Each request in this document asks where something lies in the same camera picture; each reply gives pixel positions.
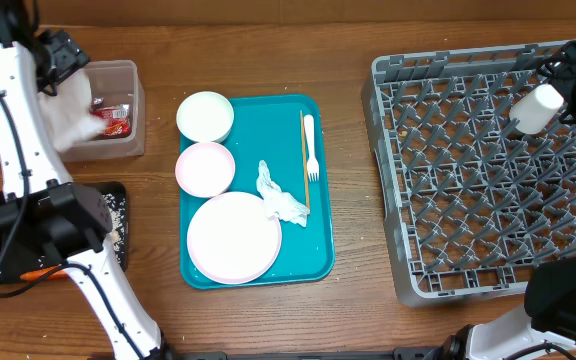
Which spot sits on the pink bowl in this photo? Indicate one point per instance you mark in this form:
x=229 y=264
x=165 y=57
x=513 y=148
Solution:
x=205 y=170

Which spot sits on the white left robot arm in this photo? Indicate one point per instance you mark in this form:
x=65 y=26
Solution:
x=44 y=209

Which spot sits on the clear plastic bin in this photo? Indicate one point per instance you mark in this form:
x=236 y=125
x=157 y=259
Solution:
x=116 y=81

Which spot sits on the cream white bowl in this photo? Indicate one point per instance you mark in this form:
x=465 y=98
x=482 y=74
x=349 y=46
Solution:
x=205 y=116

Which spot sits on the white paper cup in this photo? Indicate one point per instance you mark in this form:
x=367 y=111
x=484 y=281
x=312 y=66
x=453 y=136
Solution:
x=534 y=111

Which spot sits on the pink plate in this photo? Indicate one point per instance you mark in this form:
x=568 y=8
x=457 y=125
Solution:
x=231 y=240

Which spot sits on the small crumpled white napkin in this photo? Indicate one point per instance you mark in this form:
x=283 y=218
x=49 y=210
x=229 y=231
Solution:
x=278 y=203

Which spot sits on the grey dishwasher rack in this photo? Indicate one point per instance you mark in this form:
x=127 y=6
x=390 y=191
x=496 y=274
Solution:
x=472 y=205

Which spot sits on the white plastic fork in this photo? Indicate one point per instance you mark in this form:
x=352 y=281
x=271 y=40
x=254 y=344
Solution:
x=312 y=164

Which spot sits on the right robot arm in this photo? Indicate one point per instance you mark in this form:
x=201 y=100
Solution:
x=546 y=322

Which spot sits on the teal serving tray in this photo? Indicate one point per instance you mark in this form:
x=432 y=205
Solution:
x=268 y=128

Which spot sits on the red snack wrapper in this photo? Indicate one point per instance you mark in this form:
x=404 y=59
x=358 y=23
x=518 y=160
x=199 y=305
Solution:
x=117 y=118

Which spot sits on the rice and peanuts pile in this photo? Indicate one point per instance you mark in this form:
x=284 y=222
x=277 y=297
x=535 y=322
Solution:
x=117 y=209

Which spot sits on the wooden chopstick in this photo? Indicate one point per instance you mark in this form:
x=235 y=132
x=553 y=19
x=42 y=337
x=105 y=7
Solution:
x=304 y=160

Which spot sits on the black food waste tray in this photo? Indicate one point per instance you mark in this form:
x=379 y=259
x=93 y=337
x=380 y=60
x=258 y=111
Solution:
x=22 y=265

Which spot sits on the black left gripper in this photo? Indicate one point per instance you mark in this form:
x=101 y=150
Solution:
x=73 y=55

